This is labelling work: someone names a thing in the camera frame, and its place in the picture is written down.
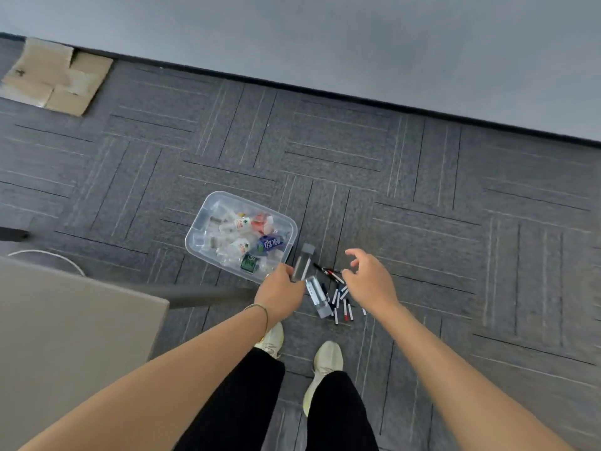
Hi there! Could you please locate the white cable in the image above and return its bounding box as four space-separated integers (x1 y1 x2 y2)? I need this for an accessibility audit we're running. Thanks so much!
7 250 86 277

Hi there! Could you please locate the thin wrist bracelet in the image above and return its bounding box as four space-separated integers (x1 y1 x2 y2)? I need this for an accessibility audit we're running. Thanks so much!
243 303 269 332

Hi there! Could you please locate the person's right forearm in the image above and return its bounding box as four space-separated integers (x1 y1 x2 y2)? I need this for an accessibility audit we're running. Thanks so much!
376 303 576 451

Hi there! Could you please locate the person's left cream shoe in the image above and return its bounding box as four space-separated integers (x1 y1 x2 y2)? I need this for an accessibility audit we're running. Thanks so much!
254 322 285 360

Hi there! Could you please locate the person's right cream shoe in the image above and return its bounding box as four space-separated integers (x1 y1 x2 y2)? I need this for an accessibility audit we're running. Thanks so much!
302 341 345 418

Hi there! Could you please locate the person's left hand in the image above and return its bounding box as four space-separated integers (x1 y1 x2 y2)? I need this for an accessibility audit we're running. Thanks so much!
254 263 307 325

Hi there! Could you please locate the person's right black trouser leg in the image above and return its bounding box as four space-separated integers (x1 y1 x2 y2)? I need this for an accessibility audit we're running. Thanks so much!
305 370 379 451

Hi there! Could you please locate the dark grey table leg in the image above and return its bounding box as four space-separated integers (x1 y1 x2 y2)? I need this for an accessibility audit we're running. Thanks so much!
129 283 258 310

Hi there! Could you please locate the person's black trouser leg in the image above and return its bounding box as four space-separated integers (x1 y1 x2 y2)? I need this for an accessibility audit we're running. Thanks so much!
173 347 286 451
305 370 379 451

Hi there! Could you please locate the clear plastic storage bin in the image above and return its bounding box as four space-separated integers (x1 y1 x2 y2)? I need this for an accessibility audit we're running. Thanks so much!
184 191 299 284

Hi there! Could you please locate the person's left forearm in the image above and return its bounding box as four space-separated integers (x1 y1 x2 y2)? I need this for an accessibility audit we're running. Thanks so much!
19 304 282 451

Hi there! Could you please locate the clear rectangular pen case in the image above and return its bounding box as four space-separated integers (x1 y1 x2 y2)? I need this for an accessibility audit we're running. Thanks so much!
305 275 333 319

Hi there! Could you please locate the person's left black trouser leg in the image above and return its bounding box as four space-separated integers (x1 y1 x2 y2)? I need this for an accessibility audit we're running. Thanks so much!
173 347 286 451

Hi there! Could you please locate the person's right hand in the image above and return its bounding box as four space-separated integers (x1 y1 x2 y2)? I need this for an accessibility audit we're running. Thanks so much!
341 248 403 318

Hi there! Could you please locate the pile of marker pens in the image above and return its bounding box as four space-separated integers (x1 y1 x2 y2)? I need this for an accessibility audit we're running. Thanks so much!
313 263 368 325

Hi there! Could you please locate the black wall baseboard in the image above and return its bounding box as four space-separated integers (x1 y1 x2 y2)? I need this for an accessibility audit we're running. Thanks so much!
0 32 601 149

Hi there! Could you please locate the clear tube with grey cap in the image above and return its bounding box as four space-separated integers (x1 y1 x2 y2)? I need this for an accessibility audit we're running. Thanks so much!
291 243 316 283

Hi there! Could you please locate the flattened brown cardboard piece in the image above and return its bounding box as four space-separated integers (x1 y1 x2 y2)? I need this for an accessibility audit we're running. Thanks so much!
0 37 115 118

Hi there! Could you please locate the person's cream shoe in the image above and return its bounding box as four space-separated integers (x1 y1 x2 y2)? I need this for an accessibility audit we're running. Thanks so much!
254 322 285 360
302 341 345 418

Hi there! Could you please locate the pile of small plastic bottles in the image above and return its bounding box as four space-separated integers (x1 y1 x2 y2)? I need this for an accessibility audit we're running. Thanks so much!
199 205 288 274

